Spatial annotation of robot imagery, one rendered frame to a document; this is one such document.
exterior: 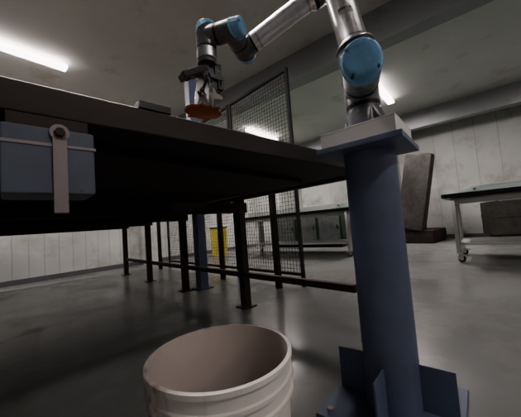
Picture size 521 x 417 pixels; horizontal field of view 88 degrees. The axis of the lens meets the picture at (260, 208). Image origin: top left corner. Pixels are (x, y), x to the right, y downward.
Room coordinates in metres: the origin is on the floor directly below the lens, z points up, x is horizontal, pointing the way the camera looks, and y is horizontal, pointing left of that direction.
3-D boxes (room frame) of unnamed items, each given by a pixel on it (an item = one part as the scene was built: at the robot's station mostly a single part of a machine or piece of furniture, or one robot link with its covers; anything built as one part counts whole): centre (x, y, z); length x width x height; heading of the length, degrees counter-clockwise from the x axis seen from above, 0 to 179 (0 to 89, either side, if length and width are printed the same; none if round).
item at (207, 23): (0.99, 0.15, 1.36); 0.09 x 0.08 x 0.11; 70
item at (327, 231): (7.35, -1.60, 0.40); 1.93 x 1.77 x 0.80; 51
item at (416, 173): (6.11, -3.48, 0.96); 1.12 x 1.11 x 1.93; 139
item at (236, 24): (0.97, 0.06, 1.36); 0.11 x 0.11 x 0.08; 70
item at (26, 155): (0.51, 0.40, 0.77); 0.14 x 0.11 x 0.18; 133
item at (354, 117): (0.94, -0.39, 0.97); 0.15 x 0.15 x 0.10
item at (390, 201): (0.94, -0.40, 0.43); 0.38 x 0.38 x 0.87; 51
